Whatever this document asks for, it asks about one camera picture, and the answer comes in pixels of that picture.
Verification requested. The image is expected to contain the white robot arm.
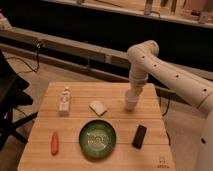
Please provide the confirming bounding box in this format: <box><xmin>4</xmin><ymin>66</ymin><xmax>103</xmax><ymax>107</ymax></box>
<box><xmin>125</xmin><ymin>40</ymin><xmax>213</xmax><ymax>171</ymax></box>

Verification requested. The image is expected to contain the white sponge block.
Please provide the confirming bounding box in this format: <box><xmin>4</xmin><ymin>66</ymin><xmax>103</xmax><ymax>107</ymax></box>
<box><xmin>89</xmin><ymin>100</ymin><xmax>107</xmax><ymax>116</ymax></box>

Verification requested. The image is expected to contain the white tube bottle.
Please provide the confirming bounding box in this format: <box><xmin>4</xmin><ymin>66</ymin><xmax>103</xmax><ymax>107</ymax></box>
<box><xmin>58</xmin><ymin>86</ymin><xmax>71</xmax><ymax>116</ymax></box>

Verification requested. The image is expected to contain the green ceramic bowl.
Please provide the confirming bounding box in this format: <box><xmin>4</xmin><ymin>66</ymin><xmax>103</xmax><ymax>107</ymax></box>
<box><xmin>79</xmin><ymin>120</ymin><xmax>116</xmax><ymax>159</ymax></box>

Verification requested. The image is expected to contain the black rectangular phone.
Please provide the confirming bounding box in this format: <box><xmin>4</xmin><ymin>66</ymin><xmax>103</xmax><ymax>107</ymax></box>
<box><xmin>132</xmin><ymin>125</ymin><xmax>147</xmax><ymax>149</ymax></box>

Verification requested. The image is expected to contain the orange carrot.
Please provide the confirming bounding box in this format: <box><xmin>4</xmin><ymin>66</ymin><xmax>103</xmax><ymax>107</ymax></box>
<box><xmin>51</xmin><ymin>132</ymin><xmax>59</xmax><ymax>155</ymax></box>

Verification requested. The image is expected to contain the black office chair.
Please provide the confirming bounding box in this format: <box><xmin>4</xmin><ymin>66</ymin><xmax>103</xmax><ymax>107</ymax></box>
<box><xmin>0</xmin><ymin>50</ymin><xmax>37</xmax><ymax>151</ymax></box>

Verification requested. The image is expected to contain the black cable behind table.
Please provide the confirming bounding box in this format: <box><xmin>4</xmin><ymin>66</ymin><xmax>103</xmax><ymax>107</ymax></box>
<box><xmin>159</xmin><ymin>95</ymin><xmax>172</xmax><ymax>118</ymax></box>

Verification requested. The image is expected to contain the black floor cable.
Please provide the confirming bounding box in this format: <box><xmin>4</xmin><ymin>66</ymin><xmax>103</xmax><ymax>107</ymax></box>
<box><xmin>6</xmin><ymin>39</ymin><xmax>44</xmax><ymax>74</ymax></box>

